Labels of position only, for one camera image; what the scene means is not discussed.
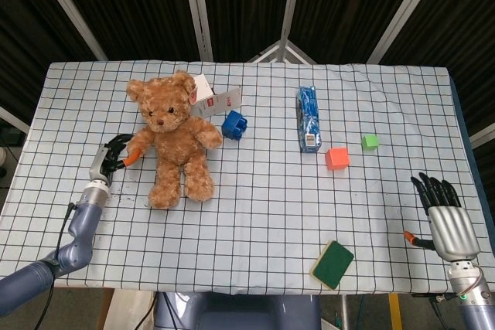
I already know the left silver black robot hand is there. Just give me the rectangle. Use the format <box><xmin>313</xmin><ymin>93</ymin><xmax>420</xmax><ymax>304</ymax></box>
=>
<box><xmin>89</xmin><ymin>134</ymin><xmax>145</xmax><ymax>188</ymax></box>

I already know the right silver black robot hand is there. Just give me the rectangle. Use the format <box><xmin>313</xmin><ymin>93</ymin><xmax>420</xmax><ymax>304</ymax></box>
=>
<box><xmin>403</xmin><ymin>172</ymin><xmax>482</xmax><ymax>261</ymax></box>

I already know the brown plush teddy bear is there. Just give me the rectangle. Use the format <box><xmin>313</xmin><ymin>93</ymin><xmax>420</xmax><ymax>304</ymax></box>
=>
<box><xmin>126</xmin><ymin>70</ymin><xmax>224</xmax><ymax>210</ymax></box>

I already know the green cube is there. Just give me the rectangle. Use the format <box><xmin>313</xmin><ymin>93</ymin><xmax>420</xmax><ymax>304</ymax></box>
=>
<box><xmin>361</xmin><ymin>134</ymin><xmax>380</xmax><ymax>152</ymax></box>

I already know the green and yellow sponge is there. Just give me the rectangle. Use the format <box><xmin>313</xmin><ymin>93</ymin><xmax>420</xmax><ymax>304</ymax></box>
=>
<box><xmin>309</xmin><ymin>240</ymin><xmax>355</xmax><ymax>291</ymax></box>

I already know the orange cube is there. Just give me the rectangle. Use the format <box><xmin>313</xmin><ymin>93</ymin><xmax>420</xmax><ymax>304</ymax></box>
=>
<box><xmin>325</xmin><ymin>147</ymin><xmax>351</xmax><ymax>172</ymax></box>

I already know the white carton with red print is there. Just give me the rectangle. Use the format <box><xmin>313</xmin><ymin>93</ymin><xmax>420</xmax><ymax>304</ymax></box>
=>
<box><xmin>192</xmin><ymin>73</ymin><xmax>243</xmax><ymax>117</ymax></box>

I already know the blue plastic building block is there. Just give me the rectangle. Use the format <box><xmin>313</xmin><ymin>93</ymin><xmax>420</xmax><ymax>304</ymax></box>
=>
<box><xmin>221</xmin><ymin>110</ymin><xmax>249</xmax><ymax>141</ymax></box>

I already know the white black-checked tablecloth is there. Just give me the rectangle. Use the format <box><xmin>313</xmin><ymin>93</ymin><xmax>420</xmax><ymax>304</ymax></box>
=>
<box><xmin>0</xmin><ymin>60</ymin><xmax>495</xmax><ymax>295</ymax></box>

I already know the blue printed packet box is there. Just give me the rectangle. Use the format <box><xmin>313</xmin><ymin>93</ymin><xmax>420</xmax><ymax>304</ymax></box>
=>
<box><xmin>296</xmin><ymin>85</ymin><xmax>323</xmax><ymax>154</ymax></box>

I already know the blue-grey robot torso base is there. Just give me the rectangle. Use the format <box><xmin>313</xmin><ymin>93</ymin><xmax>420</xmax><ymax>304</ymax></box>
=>
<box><xmin>154</xmin><ymin>291</ymin><xmax>322</xmax><ymax>330</ymax></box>

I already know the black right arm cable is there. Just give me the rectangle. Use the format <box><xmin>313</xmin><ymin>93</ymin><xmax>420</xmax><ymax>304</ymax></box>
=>
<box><xmin>411</xmin><ymin>293</ymin><xmax>461</xmax><ymax>330</ymax></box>

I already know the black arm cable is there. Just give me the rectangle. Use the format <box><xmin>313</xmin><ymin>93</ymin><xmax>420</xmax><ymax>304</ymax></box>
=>
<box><xmin>411</xmin><ymin>293</ymin><xmax>461</xmax><ymax>330</ymax></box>
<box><xmin>38</xmin><ymin>202</ymin><xmax>77</xmax><ymax>330</ymax></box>

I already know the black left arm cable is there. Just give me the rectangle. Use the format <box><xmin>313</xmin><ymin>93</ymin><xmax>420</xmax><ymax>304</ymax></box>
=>
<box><xmin>38</xmin><ymin>202</ymin><xmax>77</xmax><ymax>330</ymax></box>

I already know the white metal frame post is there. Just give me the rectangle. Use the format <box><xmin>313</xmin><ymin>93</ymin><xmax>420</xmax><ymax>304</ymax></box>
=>
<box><xmin>30</xmin><ymin>0</ymin><xmax>109</xmax><ymax>62</ymax></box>
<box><xmin>181</xmin><ymin>0</ymin><xmax>214</xmax><ymax>63</ymax></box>
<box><xmin>367</xmin><ymin>0</ymin><xmax>444</xmax><ymax>64</ymax></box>
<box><xmin>278</xmin><ymin>0</ymin><xmax>305</xmax><ymax>43</ymax></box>

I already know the white triangular frame foot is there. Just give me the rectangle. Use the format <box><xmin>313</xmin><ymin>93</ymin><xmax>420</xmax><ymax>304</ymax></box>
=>
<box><xmin>247</xmin><ymin>39</ymin><xmax>319</xmax><ymax>64</ymax></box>

